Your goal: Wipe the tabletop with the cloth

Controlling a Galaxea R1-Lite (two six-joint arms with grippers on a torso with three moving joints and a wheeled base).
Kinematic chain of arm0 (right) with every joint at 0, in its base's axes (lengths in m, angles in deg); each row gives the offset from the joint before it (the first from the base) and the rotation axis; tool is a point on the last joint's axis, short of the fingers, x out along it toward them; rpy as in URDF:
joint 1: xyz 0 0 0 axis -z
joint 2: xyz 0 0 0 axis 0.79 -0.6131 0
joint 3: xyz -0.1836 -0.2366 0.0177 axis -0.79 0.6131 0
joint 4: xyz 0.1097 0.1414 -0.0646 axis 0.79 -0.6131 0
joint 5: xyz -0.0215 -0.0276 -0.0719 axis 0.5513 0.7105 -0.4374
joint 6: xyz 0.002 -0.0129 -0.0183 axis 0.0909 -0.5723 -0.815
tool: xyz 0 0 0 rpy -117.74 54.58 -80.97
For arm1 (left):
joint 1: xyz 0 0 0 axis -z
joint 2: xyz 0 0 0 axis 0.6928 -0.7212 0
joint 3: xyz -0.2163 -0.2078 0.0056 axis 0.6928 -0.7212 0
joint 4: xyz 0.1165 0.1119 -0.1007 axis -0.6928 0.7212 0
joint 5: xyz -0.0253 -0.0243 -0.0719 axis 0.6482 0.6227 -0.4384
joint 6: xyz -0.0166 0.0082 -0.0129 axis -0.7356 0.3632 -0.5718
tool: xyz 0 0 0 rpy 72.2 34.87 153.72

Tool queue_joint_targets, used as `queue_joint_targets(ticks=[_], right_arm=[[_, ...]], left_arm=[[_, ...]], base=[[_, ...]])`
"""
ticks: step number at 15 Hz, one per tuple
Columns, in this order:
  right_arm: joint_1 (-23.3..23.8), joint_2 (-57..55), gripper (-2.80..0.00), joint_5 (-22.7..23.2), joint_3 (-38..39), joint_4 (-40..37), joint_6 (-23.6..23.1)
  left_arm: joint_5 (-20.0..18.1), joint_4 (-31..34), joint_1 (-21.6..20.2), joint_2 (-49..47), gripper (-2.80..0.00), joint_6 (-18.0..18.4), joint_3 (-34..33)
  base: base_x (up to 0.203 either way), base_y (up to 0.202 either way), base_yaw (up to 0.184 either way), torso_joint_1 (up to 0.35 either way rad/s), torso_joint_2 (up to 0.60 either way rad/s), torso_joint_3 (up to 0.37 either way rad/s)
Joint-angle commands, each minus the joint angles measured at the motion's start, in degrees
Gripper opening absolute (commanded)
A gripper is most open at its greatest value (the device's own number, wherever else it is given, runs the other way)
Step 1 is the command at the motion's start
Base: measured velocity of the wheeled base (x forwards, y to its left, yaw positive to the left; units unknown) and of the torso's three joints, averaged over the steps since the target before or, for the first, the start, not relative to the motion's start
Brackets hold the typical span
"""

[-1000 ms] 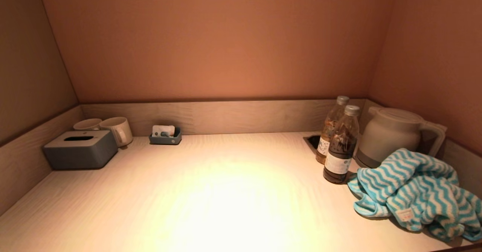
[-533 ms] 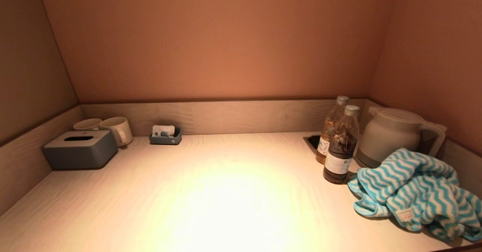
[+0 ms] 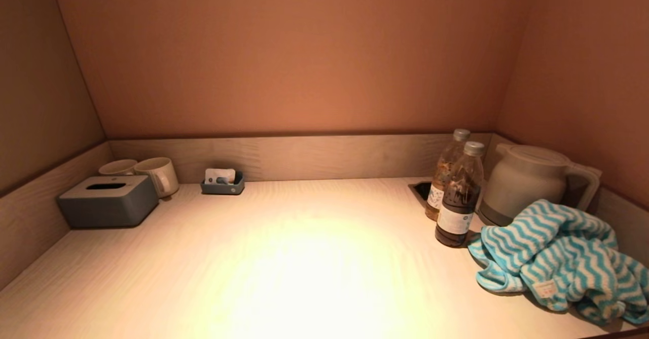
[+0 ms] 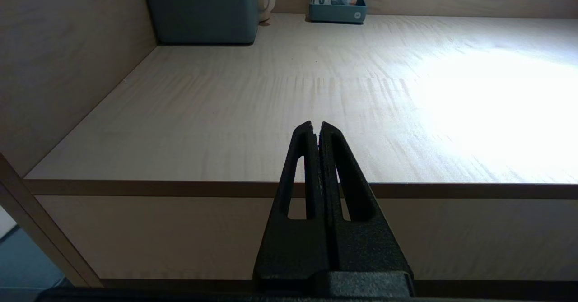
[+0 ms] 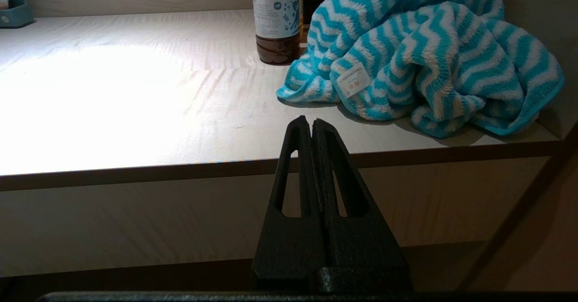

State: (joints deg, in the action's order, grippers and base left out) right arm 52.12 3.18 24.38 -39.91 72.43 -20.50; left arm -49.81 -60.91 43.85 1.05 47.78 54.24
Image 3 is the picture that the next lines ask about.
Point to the white sachet packets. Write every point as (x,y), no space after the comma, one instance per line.
(218,174)

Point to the blue white striped towel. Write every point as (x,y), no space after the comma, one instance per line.
(557,258)

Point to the amber tea plastic bottle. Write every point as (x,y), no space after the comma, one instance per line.
(445,169)

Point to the black recessed table socket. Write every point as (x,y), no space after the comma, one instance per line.
(422,190)

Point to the small grey tray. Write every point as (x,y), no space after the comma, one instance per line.
(223,189)

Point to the grey tissue box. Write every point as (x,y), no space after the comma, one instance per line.
(109,204)

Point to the dark drink plastic bottle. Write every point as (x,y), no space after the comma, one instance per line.
(459,212)

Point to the white electric kettle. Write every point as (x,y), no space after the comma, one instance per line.
(527,182)

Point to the white ceramic mug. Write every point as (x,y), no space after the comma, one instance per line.
(156,172)
(117,166)

